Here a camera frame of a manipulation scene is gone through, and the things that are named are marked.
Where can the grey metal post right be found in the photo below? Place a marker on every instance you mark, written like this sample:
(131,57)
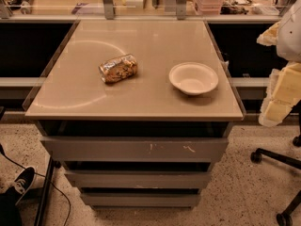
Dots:
(181,9)

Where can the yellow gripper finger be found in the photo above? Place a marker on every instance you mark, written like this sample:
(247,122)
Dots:
(269,36)
(282,94)

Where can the grey metal post left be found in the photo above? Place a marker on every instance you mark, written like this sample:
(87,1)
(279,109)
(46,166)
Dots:
(108,7)

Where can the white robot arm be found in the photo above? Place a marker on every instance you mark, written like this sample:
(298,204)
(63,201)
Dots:
(289,34)

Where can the black metal stand leg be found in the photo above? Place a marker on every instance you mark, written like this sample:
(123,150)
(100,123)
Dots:
(44,193)

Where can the grey top drawer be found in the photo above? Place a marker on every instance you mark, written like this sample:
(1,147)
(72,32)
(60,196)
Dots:
(135,149)

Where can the grey drawer cabinet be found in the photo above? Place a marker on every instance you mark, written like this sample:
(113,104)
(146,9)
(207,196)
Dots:
(74,101)

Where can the crumpled snack bag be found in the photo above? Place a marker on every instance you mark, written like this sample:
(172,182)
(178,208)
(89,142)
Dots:
(118,68)

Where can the grey middle drawer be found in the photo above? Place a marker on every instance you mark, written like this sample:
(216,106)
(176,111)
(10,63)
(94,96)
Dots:
(135,179)

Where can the black and white sneaker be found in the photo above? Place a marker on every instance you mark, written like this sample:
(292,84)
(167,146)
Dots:
(19,187)

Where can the grey metal post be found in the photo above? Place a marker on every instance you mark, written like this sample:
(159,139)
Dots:
(181,9)
(108,7)

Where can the grey bottom drawer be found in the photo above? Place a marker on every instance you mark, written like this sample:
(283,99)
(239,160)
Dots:
(140,200)

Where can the grey drawer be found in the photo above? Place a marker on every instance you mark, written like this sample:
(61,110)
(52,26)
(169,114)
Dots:
(135,149)
(140,200)
(135,179)

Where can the white paper bowl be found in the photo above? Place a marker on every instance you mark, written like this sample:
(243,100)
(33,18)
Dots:
(193,78)

